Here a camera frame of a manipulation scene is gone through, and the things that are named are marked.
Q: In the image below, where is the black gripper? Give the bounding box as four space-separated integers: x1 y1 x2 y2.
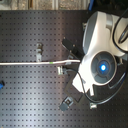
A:
62 38 84 60

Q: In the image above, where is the white cable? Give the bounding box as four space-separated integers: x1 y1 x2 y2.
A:
0 59 82 67

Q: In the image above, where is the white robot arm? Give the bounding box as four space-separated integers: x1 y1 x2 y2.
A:
62 12 128 95

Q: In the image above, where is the black connector block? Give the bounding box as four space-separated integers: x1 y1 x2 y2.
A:
59 97 73 111

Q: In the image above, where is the black perforated board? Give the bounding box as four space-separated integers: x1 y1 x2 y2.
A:
0 11 128 128

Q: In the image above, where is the small metal cable clip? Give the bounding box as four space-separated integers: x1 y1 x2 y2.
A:
57 66 64 75

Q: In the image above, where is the grey metal cable clip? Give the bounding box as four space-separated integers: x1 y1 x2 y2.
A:
36 43 42 62

